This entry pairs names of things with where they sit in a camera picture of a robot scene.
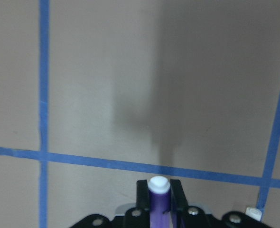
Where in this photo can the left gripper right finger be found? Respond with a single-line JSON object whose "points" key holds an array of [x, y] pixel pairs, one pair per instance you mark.
{"points": [[184, 215]]}

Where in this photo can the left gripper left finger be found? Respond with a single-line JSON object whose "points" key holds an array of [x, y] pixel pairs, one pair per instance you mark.
{"points": [[139, 216]]}

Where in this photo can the purple pen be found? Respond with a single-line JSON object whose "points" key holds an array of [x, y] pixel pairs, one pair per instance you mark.
{"points": [[159, 195]]}

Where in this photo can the yellow pen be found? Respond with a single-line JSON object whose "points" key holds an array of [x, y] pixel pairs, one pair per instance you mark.
{"points": [[254, 213]]}

